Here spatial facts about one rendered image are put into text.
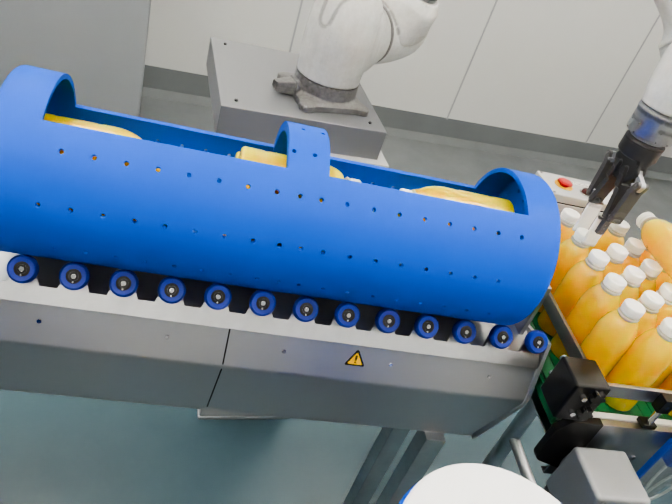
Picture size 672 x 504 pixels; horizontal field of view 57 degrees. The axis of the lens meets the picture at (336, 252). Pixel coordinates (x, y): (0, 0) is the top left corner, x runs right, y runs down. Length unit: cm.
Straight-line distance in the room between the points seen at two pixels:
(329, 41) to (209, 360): 74
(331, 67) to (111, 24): 114
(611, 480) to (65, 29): 210
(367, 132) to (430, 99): 276
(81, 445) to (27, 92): 126
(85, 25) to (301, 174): 159
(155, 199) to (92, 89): 163
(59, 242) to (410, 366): 63
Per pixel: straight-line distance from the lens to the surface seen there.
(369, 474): 178
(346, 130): 146
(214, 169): 92
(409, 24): 158
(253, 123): 141
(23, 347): 115
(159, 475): 197
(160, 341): 110
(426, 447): 146
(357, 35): 144
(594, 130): 496
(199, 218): 92
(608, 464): 129
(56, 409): 210
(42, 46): 248
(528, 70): 443
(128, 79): 249
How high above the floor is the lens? 167
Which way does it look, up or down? 35 degrees down
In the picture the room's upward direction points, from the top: 20 degrees clockwise
